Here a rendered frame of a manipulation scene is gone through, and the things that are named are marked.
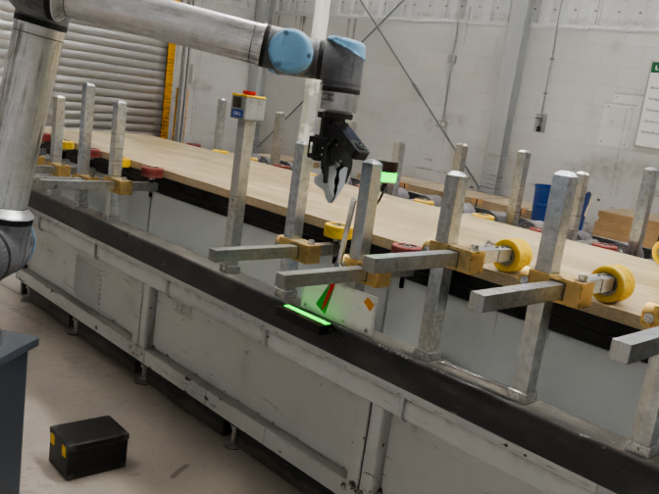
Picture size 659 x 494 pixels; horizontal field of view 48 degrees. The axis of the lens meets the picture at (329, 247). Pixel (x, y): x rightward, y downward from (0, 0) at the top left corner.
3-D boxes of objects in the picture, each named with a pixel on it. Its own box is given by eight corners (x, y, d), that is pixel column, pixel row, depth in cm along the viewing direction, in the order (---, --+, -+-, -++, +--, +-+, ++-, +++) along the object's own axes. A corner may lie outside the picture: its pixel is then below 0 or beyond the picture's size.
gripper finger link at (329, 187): (317, 199, 181) (322, 161, 179) (333, 204, 177) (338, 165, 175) (307, 199, 179) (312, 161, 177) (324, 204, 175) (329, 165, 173)
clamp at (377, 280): (375, 288, 175) (379, 268, 174) (335, 273, 185) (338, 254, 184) (391, 286, 179) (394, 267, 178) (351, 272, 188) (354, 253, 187)
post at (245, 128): (228, 273, 218) (244, 120, 209) (218, 270, 221) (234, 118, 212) (239, 272, 221) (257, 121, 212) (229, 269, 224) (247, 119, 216)
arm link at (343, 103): (368, 96, 173) (338, 92, 167) (365, 118, 174) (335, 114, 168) (341, 93, 180) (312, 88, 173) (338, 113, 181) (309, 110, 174)
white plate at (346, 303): (370, 338, 177) (377, 298, 175) (299, 306, 195) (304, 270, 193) (372, 337, 177) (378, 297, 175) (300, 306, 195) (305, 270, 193)
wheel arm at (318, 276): (283, 292, 160) (285, 273, 159) (274, 288, 162) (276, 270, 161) (413, 278, 190) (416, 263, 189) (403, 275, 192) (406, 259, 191)
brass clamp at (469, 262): (467, 275, 155) (471, 252, 154) (418, 259, 165) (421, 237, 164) (483, 273, 160) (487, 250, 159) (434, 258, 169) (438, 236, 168)
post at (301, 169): (281, 318, 201) (304, 141, 192) (274, 314, 204) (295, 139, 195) (291, 317, 204) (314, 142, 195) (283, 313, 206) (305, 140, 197)
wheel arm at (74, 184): (41, 191, 246) (42, 178, 246) (37, 189, 249) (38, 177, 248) (157, 193, 277) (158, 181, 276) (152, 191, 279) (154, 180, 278)
